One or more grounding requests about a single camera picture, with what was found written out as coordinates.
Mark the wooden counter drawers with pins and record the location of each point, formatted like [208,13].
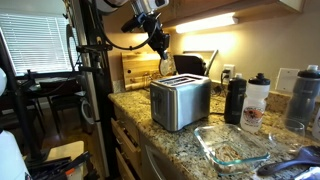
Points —
[128,143]

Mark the under cabinet light strip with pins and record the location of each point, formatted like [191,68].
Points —
[206,22]

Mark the white window blinds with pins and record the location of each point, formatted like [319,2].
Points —
[33,43]

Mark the white plastic container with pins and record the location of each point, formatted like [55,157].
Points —
[10,156]

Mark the white wall outlet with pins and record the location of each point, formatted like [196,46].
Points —
[229,73]

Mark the white light switch plate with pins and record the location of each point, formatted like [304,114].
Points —
[287,80]

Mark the wooden cutting board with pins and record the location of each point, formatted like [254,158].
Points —
[140,70]

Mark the grey translucent water bottle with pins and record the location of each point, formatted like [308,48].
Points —
[303,96]

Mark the pale bread slice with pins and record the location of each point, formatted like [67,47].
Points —
[167,68]

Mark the black tripod pole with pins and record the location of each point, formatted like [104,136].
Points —
[18,110]

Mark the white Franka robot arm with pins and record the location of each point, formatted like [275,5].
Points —
[146,5]

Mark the purple plastic spatula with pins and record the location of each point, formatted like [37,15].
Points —
[286,163]

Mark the clear glass baking dish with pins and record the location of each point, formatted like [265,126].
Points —
[230,133]

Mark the wooden upper cabinet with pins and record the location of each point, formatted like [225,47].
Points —
[213,8]

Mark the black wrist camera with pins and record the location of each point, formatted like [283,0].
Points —
[131,24]

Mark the black robot mounting pole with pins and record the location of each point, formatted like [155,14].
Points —
[96,100]

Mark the black countertop grill appliance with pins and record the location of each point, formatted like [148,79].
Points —
[190,65]

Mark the black chair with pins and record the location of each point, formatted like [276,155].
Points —
[63,100]

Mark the black water bottle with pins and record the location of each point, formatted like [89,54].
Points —
[234,100]

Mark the white stool top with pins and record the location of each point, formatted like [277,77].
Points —
[66,150]

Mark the white bottle with black cap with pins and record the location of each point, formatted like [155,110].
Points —
[254,110]

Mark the clear drinking glass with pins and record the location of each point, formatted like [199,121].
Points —
[288,133]

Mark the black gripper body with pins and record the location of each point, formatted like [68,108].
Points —
[156,33]

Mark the stainless steel two-slot toaster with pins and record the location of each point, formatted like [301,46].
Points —
[180,103]

